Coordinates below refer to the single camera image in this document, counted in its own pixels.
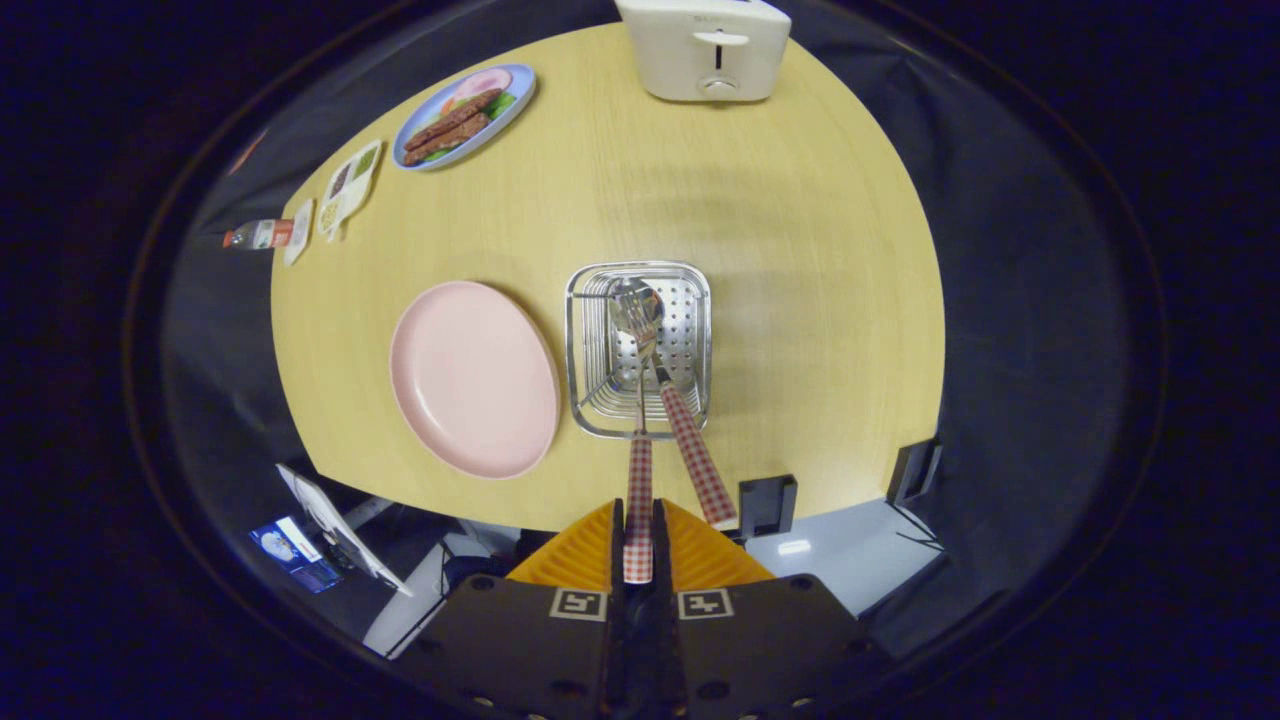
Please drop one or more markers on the white square coaster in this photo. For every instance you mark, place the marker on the white square coaster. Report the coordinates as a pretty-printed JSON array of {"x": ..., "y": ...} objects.
[{"x": 298, "y": 232}]

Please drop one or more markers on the blue plate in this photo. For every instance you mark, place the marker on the blue plate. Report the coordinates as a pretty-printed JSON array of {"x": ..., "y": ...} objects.
[{"x": 515, "y": 85}]

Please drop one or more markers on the pink ham slice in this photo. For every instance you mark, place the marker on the pink ham slice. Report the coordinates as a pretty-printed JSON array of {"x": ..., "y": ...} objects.
[{"x": 485, "y": 82}]

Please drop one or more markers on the white toaster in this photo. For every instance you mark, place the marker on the white toaster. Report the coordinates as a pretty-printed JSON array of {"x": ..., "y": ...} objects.
[{"x": 700, "y": 45}]

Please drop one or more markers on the green lettuce leaf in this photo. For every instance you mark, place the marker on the green lettuce leaf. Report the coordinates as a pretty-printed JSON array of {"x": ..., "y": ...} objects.
[{"x": 502, "y": 105}]

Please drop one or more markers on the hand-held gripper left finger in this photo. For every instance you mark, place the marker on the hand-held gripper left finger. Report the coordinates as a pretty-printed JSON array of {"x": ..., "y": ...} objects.
[{"x": 520, "y": 650}]

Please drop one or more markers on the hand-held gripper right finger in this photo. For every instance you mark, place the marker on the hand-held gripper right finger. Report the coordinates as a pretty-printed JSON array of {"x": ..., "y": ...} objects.
[{"x": 760, "y": 650}]

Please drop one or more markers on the brown sausage strip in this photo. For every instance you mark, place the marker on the brown sausage strip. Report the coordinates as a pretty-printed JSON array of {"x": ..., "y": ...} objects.
[
  {"x": 450, "y": 138},
  {"x": 455, "y": 117}
]

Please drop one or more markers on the clear bottle with red label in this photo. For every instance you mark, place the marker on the clear bottle with red label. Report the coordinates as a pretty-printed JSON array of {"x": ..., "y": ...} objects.
[{"x": 260, "y": 234}]

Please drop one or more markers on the blue printed card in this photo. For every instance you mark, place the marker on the blue printed card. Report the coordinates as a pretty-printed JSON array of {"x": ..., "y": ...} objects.
[{"x": 295, "y": 555}]

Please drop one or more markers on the white compartment sauce tray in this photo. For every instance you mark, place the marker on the white compartment sauce tray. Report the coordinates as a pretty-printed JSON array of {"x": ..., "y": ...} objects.
[{"x": 348, "y": 187}]

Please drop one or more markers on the pink plate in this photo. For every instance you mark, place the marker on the pink plate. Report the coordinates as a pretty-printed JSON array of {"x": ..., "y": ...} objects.
[{"x": 473, "y": 378}]

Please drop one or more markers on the white board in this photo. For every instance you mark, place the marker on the white board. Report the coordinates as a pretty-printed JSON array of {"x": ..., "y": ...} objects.
[{"x": 340, "y": 525}]

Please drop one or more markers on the black table bracket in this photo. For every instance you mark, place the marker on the black table bracket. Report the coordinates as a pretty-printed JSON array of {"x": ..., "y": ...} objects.
[
  {"x": 915, "y": 470},
  {"x": 768, "y": 505}
]

